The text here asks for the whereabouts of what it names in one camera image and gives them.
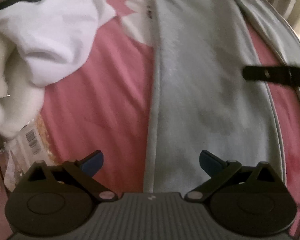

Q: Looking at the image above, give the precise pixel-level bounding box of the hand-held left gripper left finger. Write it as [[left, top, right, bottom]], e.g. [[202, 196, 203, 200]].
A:
[[27, 150, 117, 201]]

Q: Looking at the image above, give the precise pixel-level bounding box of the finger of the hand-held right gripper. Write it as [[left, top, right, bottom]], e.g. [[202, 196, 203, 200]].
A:
[[242, 65, 293, 84]]

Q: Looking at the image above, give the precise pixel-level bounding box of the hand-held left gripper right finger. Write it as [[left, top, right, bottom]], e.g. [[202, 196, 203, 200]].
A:
[[184, 150, 278, 202]]

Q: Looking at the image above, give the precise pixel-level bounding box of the grey sweatshirt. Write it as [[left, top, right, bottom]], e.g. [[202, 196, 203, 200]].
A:
[[144, 0, 300, 195]]

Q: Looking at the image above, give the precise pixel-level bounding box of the clear plastic snack bag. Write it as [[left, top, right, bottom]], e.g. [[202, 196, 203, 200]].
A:
[[4, 115, 53, 193]]

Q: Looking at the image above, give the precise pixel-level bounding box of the pink floral bedsheet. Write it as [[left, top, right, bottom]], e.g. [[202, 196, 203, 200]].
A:
[[37, 0, 300, 238]]

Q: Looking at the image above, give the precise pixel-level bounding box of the white cloth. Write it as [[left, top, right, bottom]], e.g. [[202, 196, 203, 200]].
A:
[[0, 0, 115, 140]]

